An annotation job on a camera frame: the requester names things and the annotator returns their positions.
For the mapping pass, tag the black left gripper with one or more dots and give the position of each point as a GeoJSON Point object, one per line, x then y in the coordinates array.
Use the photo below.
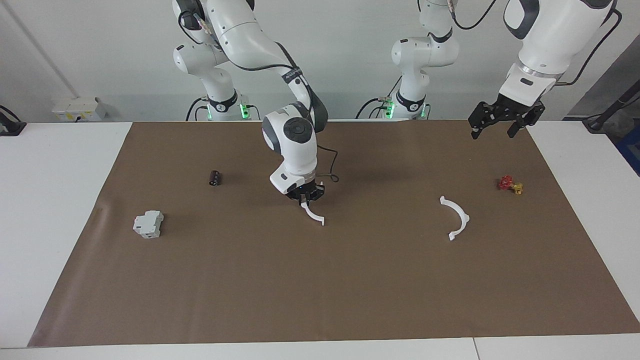
{"type": "Point", "coordinates": [514, 107]}

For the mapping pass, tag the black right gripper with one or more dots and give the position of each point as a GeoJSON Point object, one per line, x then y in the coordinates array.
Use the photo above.
{"type": "Point", "coordinates": [307, 191]}

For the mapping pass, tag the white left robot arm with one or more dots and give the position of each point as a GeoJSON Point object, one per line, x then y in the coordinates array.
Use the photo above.
{"type": "Point", "coordinates": [555, 35]}

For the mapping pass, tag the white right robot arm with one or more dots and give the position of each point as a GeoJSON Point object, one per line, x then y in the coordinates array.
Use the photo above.
{"type": "Point", "coordinates": [295, 135]}

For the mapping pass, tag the red and yellow valve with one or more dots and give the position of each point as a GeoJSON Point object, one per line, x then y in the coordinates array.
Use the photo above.
{"type": "Point", "coordinates": [506, 183]}

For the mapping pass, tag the brown paper mat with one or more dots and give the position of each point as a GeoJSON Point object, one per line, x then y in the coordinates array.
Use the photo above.
{"type": "Point", "coordinates": [320, 280]}

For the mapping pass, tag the black stand base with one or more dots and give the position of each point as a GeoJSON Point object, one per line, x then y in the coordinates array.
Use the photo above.
{"type": "Point", "coordinates": [597, 122]}

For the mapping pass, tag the black cylindrical capacitor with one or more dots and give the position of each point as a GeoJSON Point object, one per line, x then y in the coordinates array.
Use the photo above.
{"type": "Point", "coordinates": [215, 178]}

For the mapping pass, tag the grey partition panel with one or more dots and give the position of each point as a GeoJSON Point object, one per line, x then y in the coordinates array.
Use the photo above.
{"type": "Point", "coordinates": [615, 75]}

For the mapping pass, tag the blue crate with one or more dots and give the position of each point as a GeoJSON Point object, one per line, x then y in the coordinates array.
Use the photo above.
{"type": "Point", "coordinates": [631, 150]}

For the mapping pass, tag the white circuit breaker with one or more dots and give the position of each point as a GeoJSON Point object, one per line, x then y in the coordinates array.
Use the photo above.
{"type": "Point", "coordinates": [148, 224]}

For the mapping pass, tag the white power socket box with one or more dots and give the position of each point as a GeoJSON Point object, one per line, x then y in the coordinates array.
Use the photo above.
{"type": "Point", "coordinates": [75, 109]}

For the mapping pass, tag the black table clamp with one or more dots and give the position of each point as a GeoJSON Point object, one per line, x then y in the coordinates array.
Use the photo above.
{"type": "Point", "coordinates": [10, 127]}

